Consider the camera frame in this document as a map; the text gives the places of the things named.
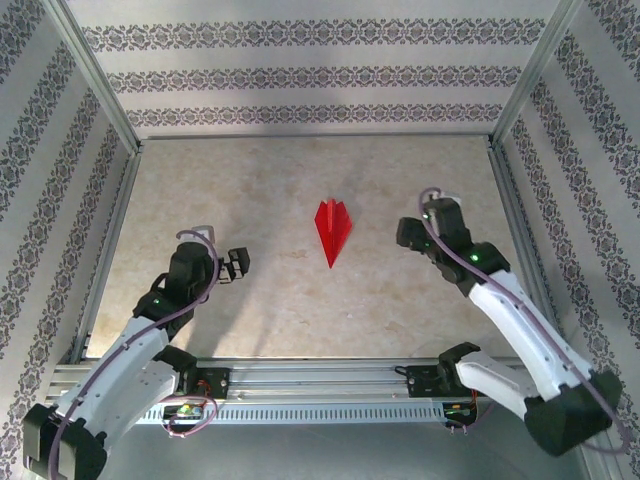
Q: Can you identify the red paper sheet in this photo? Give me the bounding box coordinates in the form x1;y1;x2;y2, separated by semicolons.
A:
313;198;355;270

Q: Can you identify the small circuit board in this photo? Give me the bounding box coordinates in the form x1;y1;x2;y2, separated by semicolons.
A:
443;401;479;421
163;402;206;421

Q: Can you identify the grey metal panel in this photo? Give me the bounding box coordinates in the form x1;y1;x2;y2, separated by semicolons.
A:
104;424;551;480

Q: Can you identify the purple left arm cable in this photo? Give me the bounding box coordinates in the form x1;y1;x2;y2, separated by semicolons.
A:
47;229;221;480

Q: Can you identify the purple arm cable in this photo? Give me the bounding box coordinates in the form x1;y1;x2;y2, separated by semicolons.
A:
417;187;632;456
47;229;221;480

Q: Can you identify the aluminium frame floor rail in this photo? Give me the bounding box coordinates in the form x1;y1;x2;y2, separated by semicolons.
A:
139;132;494;142
67;149;144;365
488;147;585;362

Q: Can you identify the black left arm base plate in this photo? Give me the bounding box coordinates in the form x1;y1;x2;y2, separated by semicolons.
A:
192;367;232;401

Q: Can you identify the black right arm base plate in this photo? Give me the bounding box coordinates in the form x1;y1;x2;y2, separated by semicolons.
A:
405;364;481;400

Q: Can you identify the aluminium mounting rail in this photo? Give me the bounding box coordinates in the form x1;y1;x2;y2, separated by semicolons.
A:
47;357;594;401

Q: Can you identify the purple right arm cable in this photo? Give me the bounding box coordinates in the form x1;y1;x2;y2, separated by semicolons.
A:
417;187;632;456

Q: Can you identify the grey slotted cable duct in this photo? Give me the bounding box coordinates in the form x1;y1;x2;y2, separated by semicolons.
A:
134;403;446;426

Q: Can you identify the aluminium frame post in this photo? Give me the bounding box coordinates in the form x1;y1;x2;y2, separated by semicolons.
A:
485;0;600;150
42;0;144;157

